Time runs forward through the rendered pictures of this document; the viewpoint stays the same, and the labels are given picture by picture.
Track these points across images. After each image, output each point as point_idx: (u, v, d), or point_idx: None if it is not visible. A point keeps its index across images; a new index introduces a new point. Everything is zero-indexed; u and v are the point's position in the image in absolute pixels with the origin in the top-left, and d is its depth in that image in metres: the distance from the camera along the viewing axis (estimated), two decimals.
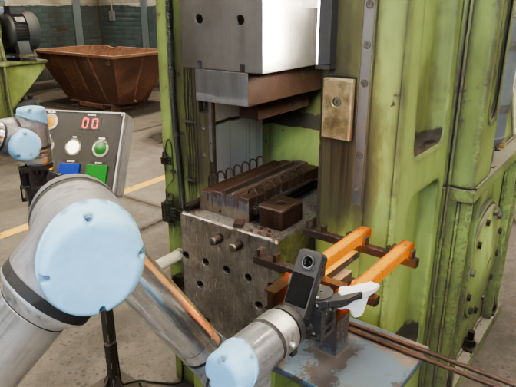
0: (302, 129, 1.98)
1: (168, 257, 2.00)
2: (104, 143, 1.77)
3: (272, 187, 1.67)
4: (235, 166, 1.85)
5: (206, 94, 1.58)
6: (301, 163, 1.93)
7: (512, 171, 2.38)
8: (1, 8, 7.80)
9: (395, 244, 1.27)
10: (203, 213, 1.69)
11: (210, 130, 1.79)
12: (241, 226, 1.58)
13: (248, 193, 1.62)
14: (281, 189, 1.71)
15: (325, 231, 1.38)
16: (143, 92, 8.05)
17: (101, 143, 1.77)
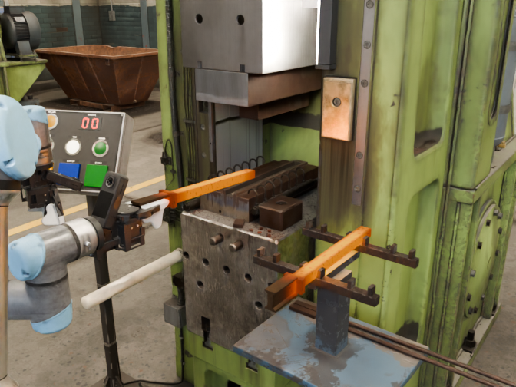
0: (302, 129, 1.98)
1: (168, 257, 2.00)
2: (104, 143, 1.77)
3: (272, 187, 1.67)
4: (235, 166, 1.85)
5: (206, 94, 1.58)
6: (301, 163, 1.93)
7: (512, 171, 2.38)
8: (1, 8, 7.80)
9: (395, 244, 1.27)
10: (203, 213, 1.69)
11: (210, 130, 1.79)
12: (241, 226, 1.58)
13: (248, 193, 1.62)
14: (281, 189, 1.71)
15: (325, 231, 1.38)
16: (143, 92, 8.05)
17: (101, 143, 1.77)
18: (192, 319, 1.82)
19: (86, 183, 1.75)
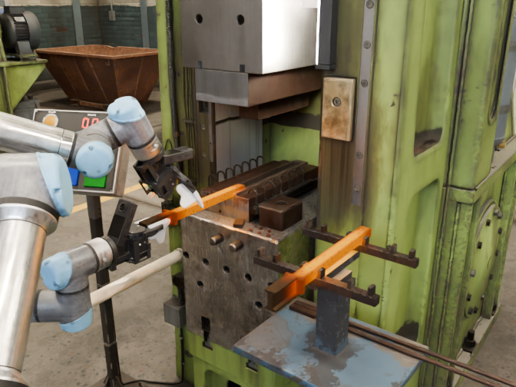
0: (302, 129, 1.98)
1: (168, 257, 2.00)
2: None
3: (272, 187, 1.67)
4: (235, 166, 1.85)
5: (206, 94, 1.58)
6: (301, 163, 1.93)
7: (512, 171, 2.38)
8: (1, 8, 7.80)
9: (395, 244, 1.27)
10: (203, 213, 1.69)
11: (210, 130, 1.79)
12: (241, 226, 1.58)
13: (248, 193, 1.62)
14: (281, 189, 1.71)
15: (325, 231, 1.38)
16: (143, 92, 8.05)
17: None
18: (192, 319, 1.82)
19: (86, 183, 1.75)
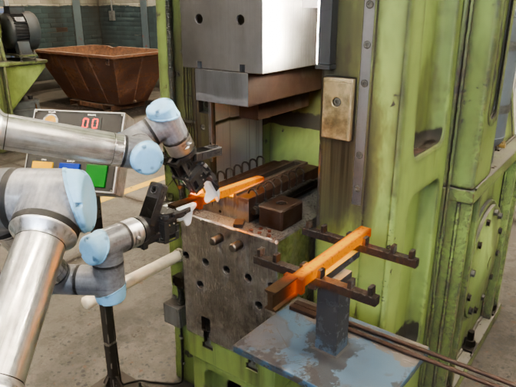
0: (302, 129, 1.98)
1: (168, 257, 2.00)
2: None
3: (272, 187, 1.67)
4: (235, 166, 1.85)
5: (206, 94, 1.58)
6: (301, 163, 1.93)
7: (512, 171, 2.38)
8: (1, 8, 7.80)
9: (395, 244, 1.27)
10: (203, 213, 1.69)
11: (210, 130, 1.79)
12: (241, 226, 1.58)
13: (248, 193, 1.62)
14: (281, 189, 1.71)
15: (325, 231, 1.38)
16: (143, 92, 8.05)
17: None
18: (192, 319, 1.82)
19: None
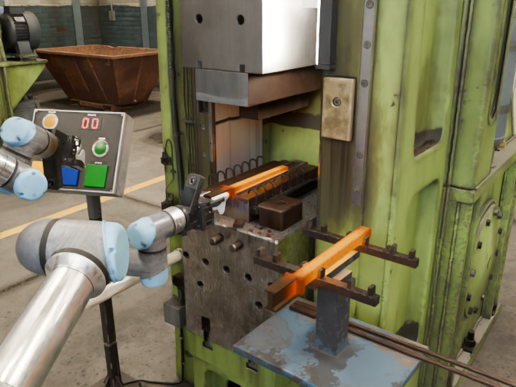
0: (302, 129, 1.98)
1: (168, 257, 2.00)
2: (104, 143, 1.77)
3: (272, 187, 1.67)
4: (235, 166, 1.85)
5: (206, 94, 1.58)
6: (301, 163, 1.93)
7: (512, 171, 2.38)
8: (1, 8, 7.80)
9: (395, 244, 1.27)
10: None
11: (210, 130, 1.79)
12: (241, 226, 1.58)
13: (248, 193, 1.62)
14: (281, 189, 1.71)
15: (325, 231, 1.38)
16: (143, 92, 8.05)
17: (101, 143, 1.77)
18: (192, 319, 1.82)
19: (86, 183, 1.75)
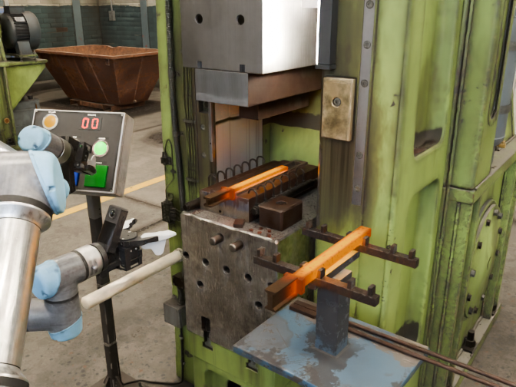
0: (302, 129, 1.98)
1: (168, 257, 2.00)
2: (104, 143, 1.77)
3: (272, 187, 1.67)
4: (235, 166, 1.85)
5: (206, 94, 1.58)
6: (301, 163, 1.93)
7: (512, 171, 2.38)
8: (1, 8, 7.80)
9: (395, 244, 1.27)
10: (203, 213, 1.69)
11: (210, 130, 1.79)
12: (241, 226, 1.58)
13: (248, 193, 1.62)
14: (281, 189, 1.71)
15: (325, 231, 1.38)
16: (143, 92, 8.05)
17: (101, 143, 1.77)
18: (192, 319, 1.82)
19: (86, 183, 1.75)
